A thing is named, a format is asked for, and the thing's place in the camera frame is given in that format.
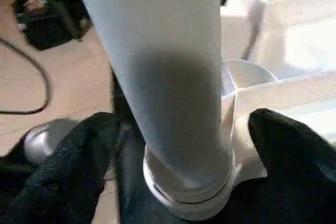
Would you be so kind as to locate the white plastic table top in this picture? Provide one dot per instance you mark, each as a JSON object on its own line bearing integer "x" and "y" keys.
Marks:
{"x": 288, "y": 90}

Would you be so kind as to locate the white table leg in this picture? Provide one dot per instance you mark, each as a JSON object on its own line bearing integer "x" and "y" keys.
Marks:
{"x": 162, "y": 51}

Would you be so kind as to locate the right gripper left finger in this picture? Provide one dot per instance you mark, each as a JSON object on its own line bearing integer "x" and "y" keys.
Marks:
{"x": 65, "y": 176}

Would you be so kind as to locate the black tripod leg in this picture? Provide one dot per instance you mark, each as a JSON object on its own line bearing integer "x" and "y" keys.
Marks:
{"x": 69, "y": 11}

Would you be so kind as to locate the black floor equipment box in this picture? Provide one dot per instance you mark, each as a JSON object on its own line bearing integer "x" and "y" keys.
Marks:
{"x": 50, "y": 37}

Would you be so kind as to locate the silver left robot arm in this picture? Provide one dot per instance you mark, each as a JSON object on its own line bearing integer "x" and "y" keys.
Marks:
{"x": 44, "y": 140}

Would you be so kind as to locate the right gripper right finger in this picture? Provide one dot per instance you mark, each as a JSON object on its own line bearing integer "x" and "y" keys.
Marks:
{"x": 294, "y": 171}

